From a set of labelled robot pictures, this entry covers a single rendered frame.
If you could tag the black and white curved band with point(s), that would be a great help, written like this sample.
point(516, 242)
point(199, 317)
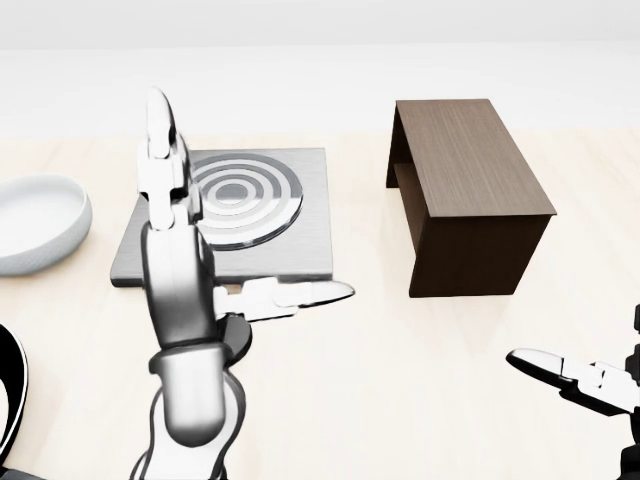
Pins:
point(19, 380)

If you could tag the dark brown wooden cabinet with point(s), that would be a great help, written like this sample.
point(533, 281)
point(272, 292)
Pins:
point(475, 170)

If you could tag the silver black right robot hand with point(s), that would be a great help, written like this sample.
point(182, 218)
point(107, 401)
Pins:
point(600, 382)

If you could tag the white bowl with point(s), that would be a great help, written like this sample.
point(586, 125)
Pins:
point(35, 225)

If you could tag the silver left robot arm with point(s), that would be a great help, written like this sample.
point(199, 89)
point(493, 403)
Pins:
point(192, 400)

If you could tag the flat grey stove plate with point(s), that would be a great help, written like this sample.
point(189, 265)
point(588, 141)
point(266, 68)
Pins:
point(300, 245)

